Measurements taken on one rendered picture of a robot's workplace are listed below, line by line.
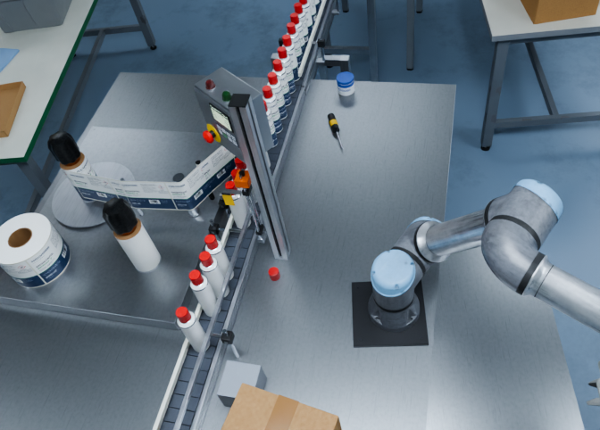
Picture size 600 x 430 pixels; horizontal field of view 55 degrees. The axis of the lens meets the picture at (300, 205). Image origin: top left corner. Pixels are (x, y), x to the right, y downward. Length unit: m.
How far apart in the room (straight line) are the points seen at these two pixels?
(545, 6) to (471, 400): 1.77
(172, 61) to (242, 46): 0.50
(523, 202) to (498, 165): 1.97
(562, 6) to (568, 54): 1.18
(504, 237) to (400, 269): 0.40
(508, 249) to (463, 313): 0.58
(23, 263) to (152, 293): 0.41
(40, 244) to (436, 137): 1.41
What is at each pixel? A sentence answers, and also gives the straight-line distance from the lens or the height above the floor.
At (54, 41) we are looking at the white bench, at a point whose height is 0.80.
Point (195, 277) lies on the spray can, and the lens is 1.63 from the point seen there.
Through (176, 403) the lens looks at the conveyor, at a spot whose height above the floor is 0.88.
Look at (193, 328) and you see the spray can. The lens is 1.63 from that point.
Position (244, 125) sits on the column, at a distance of 1.45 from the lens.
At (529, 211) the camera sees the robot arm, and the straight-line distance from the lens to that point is 1.30.
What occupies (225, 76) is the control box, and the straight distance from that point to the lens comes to 1.55.
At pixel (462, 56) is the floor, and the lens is 3.94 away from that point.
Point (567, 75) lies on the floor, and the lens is 3.87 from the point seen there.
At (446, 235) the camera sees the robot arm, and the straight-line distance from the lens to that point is 1.52.
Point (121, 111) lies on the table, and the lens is 2.63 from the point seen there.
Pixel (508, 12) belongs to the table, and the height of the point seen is 0.78.
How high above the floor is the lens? 2.40
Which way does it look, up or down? 51 degrees down
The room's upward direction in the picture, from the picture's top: 12 degrees counter-clockwise
